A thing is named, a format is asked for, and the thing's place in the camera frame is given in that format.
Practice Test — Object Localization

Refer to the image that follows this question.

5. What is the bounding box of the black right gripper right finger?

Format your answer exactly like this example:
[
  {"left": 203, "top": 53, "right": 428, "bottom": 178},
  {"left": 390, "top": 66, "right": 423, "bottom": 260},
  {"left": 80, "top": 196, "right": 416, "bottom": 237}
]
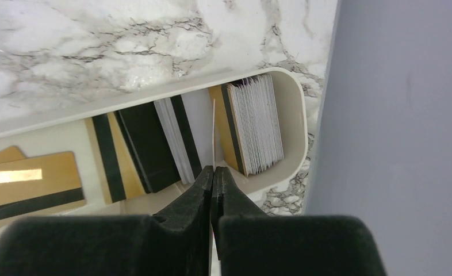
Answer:
[{"left": 212, "top": 167, "right": 386, "bottom": 275}]

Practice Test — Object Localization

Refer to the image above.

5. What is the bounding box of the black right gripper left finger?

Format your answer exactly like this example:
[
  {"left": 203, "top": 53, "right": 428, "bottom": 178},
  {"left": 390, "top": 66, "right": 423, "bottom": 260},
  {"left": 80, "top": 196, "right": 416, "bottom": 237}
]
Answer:
[{"left": 0, "top": 166, "right": 214, "bottom": 275}]

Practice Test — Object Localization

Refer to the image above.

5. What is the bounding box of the thin white card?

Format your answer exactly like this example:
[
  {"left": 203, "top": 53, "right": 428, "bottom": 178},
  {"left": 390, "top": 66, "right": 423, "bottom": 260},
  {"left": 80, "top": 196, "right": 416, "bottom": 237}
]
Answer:
[{"left": 212, "top": 99, "right": 216, "bottom": 168}]

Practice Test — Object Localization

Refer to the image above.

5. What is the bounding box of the black card in tray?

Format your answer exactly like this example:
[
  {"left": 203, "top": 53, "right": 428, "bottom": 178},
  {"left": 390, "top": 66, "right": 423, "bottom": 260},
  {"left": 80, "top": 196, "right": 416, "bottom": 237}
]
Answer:
[{"left": 114, "top": 102, "right": 180, "bottom": 193}]

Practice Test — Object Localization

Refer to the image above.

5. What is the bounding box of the grey card stack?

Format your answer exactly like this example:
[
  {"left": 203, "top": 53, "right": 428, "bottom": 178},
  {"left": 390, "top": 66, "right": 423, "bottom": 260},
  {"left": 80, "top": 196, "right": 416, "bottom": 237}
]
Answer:
[{"left": 221, "top": 74, "right": 284, "bottom": 176}]

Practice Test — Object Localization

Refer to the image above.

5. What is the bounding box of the yellow card in tray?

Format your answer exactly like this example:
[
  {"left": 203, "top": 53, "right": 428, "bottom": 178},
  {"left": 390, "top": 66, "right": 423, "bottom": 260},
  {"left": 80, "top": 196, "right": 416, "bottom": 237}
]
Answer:
[{"left": 0, "top": 145, "right": 86, "bottom": 221}]

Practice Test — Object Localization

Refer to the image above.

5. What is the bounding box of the cream oblong plastic tray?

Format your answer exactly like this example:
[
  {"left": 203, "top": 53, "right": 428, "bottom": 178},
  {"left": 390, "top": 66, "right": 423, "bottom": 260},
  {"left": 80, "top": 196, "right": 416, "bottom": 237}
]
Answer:
[{"left": 0, "top": 68, "right": 308, "bottom": 216}]

